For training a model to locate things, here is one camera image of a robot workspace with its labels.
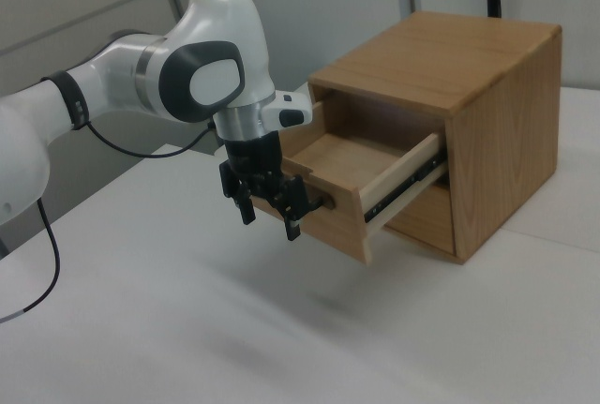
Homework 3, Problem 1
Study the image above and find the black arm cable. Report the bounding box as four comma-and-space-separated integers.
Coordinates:
0, 120, 218, 323

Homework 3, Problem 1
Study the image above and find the wooden drawer with slot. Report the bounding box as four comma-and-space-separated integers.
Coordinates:
387, 182, 458, 256

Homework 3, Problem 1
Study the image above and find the wooden drawer with handle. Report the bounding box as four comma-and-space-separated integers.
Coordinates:
252, 99, 452, 265

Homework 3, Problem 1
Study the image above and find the black drawer handle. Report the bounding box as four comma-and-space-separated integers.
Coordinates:
307, 187, 337, 211

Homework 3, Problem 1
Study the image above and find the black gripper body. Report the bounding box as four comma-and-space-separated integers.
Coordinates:
222, 130, 286, 197

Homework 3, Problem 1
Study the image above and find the wooden two-drawer cabinet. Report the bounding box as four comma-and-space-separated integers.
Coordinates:
307, 10, 563, 265

